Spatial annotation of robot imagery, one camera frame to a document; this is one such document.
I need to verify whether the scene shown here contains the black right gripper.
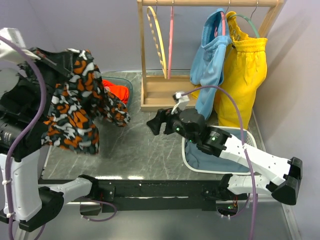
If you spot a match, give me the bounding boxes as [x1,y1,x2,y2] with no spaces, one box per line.
[145,104,198,144]

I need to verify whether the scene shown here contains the camouflage patterned shorts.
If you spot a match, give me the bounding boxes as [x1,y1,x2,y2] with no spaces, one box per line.
[41,48,131,155]

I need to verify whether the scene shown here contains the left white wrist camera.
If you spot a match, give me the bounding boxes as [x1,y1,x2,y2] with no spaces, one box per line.
[0,27,28,62]

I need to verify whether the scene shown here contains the green hanger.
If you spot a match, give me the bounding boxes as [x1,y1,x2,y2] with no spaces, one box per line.
[227,14,260,38]

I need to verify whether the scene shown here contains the teal plastic bin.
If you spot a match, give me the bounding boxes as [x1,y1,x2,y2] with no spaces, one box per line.
[102,76,134,107]

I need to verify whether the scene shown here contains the yellow shorts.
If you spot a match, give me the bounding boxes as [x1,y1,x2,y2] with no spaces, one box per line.
[191,11,268,130]

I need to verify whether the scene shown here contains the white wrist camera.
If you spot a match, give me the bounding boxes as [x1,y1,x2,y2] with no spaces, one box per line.
[0,27,28,62]
[171,91,190,115]

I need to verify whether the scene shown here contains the grey-blue cloth in basket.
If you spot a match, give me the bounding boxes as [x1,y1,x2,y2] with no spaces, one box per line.
[183,139,250,175]

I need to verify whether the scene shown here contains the orange shorts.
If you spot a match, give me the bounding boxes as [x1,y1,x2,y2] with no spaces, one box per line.
[102,78,130,104]

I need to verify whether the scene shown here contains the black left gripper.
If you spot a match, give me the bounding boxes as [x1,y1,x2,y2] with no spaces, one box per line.
[20,44,76,117]

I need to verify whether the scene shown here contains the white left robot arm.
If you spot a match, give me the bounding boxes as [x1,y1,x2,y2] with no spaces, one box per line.
[0,50,100,232]

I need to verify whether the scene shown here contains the pink hanger under blue shorts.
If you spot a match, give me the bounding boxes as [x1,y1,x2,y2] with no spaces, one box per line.
[214,11,226,38]

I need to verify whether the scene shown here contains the wooden clothes rack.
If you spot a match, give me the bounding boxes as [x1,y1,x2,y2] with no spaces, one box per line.
[137,0,285,112]

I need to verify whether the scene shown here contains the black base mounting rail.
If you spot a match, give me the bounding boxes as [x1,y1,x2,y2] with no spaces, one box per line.
[37,178,251,216]

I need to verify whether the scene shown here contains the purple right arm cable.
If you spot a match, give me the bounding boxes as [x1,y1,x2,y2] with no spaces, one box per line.
[182,85,259,240]

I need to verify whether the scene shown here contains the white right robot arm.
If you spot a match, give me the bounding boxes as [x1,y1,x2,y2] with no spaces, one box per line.
[146,108,303,206]

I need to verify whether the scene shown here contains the yellow hanger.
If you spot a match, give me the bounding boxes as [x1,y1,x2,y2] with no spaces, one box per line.
[146,6,168,79]

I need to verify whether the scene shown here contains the white laundry basket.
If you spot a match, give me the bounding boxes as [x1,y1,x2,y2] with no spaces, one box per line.
[181,125,259,175]

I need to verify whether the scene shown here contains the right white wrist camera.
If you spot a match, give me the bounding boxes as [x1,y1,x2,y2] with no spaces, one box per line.
[171,91,190,115]

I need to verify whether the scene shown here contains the light blue shorts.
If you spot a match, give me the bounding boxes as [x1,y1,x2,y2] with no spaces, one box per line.
[190,8,231,120]

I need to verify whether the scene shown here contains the pink hanger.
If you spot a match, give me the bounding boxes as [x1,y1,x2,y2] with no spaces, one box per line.
[167,6,174,79]
[214,11,226,38]

